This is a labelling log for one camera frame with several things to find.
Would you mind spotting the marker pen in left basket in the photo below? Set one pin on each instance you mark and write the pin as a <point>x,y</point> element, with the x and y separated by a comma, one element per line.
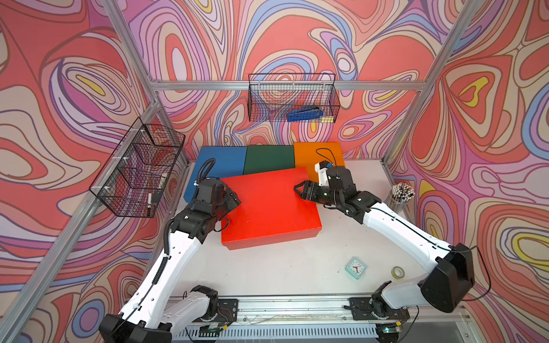
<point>149,204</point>

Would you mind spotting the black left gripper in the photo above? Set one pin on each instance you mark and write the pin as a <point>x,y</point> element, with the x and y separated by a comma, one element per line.
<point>231,199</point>

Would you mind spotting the green shoebox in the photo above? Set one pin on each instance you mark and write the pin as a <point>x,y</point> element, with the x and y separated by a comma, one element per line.
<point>265,158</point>

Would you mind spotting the aluminium frame post right corner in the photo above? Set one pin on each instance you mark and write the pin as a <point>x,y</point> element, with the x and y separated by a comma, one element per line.
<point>448,47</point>

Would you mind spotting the roll of clear tape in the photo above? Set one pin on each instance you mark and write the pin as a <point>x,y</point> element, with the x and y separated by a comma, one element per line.
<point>398,272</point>

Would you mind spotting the orange shoebox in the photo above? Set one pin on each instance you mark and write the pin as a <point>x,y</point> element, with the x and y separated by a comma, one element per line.
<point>308,154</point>

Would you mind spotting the yellow item in back basket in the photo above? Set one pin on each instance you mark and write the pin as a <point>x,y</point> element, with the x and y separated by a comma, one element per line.
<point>327,120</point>

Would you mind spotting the black wire basket wall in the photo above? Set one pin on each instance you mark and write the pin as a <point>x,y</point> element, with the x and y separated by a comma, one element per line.
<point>143,163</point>
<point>272,103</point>

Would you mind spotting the small teal alarm clock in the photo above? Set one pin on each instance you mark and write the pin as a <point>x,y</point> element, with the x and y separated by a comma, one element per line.
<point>355,268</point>

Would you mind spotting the aluminium frame post left corner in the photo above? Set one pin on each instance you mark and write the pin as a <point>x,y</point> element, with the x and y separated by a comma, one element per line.
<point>155,109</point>

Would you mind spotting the black wire basket left wall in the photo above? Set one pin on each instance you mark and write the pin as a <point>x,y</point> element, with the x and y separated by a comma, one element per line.
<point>143,163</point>

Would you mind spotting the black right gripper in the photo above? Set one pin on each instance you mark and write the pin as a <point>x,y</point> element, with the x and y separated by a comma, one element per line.
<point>306,191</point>

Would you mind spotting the blue stapler in basket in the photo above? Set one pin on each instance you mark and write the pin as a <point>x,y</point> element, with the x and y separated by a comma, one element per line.
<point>305,114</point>

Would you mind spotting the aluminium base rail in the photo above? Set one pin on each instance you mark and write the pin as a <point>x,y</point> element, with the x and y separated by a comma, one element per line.
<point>329,318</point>

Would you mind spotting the blue shoebox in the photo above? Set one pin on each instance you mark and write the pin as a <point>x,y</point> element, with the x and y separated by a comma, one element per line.
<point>229,163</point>

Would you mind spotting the metal cup of pencils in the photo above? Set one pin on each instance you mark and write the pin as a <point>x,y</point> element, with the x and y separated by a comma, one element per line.
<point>399,195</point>

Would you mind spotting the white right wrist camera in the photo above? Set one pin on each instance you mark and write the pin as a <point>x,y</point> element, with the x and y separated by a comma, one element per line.
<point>321,169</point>

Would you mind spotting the black wire basket back wall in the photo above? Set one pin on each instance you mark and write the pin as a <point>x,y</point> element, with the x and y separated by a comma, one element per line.
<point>272,103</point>

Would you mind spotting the aluminium horizontal back bar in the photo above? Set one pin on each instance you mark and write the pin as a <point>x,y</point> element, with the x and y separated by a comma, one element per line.
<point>244,85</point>

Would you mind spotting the red shoebox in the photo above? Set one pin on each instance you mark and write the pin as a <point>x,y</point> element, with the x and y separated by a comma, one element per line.
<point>271,211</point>

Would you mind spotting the aluminium frame post corner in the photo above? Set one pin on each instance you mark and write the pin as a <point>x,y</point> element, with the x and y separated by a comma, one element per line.
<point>155,109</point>
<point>448,47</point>

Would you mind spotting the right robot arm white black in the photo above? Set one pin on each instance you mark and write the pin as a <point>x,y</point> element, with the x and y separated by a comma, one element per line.
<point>448,269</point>

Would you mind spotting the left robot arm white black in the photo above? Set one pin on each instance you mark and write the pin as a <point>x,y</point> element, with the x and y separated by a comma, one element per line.
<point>171,261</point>

